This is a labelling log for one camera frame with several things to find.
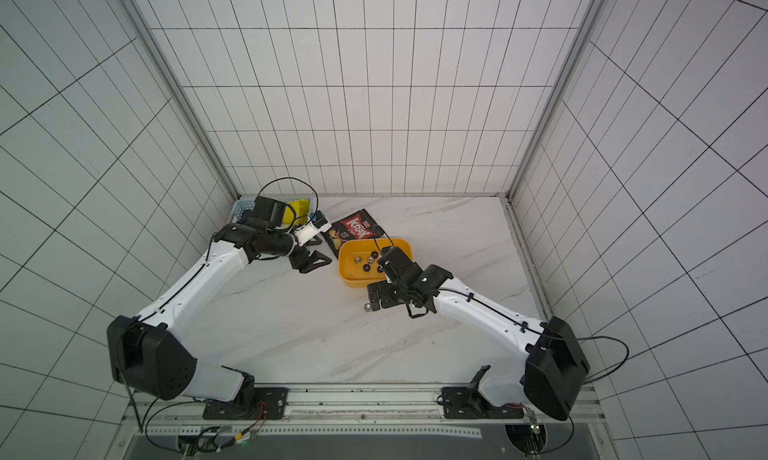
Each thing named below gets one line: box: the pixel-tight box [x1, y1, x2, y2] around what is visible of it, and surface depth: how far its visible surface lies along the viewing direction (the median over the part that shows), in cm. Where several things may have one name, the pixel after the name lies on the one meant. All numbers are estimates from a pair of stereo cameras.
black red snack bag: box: [321, 209, 385, 259], surface depth 112 cm
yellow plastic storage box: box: [338, 238, 413, 288], surface depth 100 cm
